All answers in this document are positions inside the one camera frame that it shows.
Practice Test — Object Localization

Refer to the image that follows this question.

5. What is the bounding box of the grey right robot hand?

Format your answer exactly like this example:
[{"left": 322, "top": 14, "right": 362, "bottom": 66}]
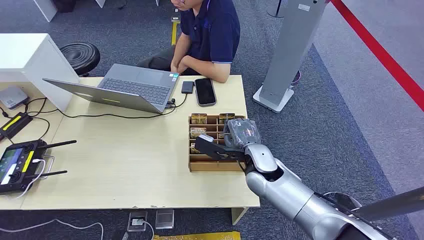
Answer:
[{"left": 223, "top": 117, "right": 263, "bottom": 149}]

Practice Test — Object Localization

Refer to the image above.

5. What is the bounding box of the person's left hand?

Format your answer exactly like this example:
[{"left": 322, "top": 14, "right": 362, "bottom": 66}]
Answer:
[{"left": 176, "top": 56, "right": 190, "bottom": 75}]

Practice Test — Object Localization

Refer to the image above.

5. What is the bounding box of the gold hotel print card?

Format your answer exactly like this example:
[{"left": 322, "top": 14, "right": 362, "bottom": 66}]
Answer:
[{"left": 189, "top": 127, "right": 207, "bottom": 139}]

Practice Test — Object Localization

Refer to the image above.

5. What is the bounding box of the person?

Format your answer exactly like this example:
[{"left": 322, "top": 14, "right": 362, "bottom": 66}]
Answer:
[{"left": 136, "top": 0, "right": 241, "bottom": 84}]

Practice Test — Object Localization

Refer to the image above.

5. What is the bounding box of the wooden card organizer box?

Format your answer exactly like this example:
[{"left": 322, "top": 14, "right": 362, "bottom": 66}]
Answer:
[{"left": 188, "top": 113, "right": 248, "bottom": 173}]

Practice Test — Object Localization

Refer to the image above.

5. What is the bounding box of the black smartphone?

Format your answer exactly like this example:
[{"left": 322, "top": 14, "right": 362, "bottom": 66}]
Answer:
[{"left": 194, "top": 77, "right": 218, "bottom": 108}]

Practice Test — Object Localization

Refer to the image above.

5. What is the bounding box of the yellow floor tape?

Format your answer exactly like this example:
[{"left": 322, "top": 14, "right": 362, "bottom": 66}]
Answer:
[{"left": 170, "top": 15, "right": 182, "bottom": 47}]

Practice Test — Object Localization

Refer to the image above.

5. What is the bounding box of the grey laptop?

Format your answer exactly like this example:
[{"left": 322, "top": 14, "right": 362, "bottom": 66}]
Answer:
[{"left": 42, "top": 63, "right": 180, "bottom": 115}]

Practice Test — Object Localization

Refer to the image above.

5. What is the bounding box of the wooden table leg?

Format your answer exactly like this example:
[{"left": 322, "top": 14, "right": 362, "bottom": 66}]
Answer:
[{"left": 230, "top": 207, "right": 250, "bottom": 226}]

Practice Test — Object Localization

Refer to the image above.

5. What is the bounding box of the black round stool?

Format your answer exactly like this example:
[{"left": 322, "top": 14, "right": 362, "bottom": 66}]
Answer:
[{"left": 58, "top": 41, "right": 101, "bottom": 77}]

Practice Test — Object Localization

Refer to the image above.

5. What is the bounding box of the grey standing pillar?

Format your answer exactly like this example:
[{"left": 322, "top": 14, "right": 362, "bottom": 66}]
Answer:
[{"left": 252, "top": 0, "right": 329, "bottom": 114}]

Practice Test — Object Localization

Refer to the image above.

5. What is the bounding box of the round black stand base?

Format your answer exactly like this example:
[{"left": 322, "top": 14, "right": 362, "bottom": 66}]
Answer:
[{"left": 266, "top": 0, "right": 286, "bottom": 19}]

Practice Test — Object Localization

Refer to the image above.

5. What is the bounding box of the yellow sheet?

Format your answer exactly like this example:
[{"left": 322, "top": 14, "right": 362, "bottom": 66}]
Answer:
[{"left": 153, "top": 231, "right": 242, "bottom": 240}]

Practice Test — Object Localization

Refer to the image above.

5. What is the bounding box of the metal floor socket cover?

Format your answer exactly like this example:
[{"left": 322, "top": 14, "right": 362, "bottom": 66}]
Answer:
[{"left": 154, "top": 208, "right": 175, "bottom": 230}]

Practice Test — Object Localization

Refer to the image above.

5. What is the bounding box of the floor socket with plug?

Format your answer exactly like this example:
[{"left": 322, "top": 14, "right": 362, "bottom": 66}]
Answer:
[{"left": 127, "top": 210, "right": 149, "bottom": 232}]

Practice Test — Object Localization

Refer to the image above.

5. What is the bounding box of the white furniture leg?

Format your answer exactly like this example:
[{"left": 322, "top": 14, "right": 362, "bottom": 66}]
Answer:
[{"left": 32, "top": 0, "right": 59, "bottom": 23}]

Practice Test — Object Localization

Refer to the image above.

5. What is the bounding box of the white cabinet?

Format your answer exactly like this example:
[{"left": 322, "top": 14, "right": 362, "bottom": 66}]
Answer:
[{"left": 0, "top": 32, "right": 81, "bottom": 113}]

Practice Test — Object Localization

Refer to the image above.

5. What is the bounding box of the red floor strip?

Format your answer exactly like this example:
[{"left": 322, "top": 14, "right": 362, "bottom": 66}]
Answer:
[{"left": 330, "top": 0, "right": 424, "bottom": 113}]

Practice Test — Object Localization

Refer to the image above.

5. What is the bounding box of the small white box device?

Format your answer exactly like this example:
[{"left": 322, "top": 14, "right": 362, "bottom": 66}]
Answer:
[{"left": 0, "top": 86, "right": 30, "bottom": 111}]

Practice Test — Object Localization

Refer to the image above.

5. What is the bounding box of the dark grey pole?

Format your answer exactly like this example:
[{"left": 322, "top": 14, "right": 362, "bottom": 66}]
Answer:
[{"left": 351, "top": 186, "right": 424, "bottom": 222}]

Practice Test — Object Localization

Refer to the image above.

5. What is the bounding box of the black device yellow label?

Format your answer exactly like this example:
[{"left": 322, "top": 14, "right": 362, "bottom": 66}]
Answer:
[{"left": 0, "top": 112, "right": 34, "bottom": 141}]

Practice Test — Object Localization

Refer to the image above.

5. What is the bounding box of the black remote controller with antennas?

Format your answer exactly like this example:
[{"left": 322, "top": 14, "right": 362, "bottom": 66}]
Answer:
[{"left": 0, "top": 139, "right": 78, "bottom": 195}]

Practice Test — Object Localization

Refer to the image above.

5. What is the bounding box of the short black power bank cable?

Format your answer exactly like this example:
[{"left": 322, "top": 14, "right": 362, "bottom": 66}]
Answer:
[{"left": 166, "top": 93, "right": 189, "bottom": 109}]

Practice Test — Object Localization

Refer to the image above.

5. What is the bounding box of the long black laptop cable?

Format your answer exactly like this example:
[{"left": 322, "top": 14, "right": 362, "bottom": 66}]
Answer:
[{"left": 25, "top": 97, "right": 178, "bottom": 120}]

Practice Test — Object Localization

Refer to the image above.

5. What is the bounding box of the black looped cable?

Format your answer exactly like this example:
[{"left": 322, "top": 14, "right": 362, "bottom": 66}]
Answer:
[{"left": 23, "top": 97, "right": 51, "bottom": 141}]

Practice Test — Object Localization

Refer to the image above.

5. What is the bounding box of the white controller cable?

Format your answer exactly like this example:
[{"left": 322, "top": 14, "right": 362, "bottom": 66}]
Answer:
[{"left": 14, "top": 158, "right": 47, "bottom": 200}]

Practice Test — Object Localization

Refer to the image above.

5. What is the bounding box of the white floor cable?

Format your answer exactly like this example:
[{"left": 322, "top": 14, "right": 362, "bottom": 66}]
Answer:
[{"left": 0, "top": 218, "right": 105, "bottom": 240}]

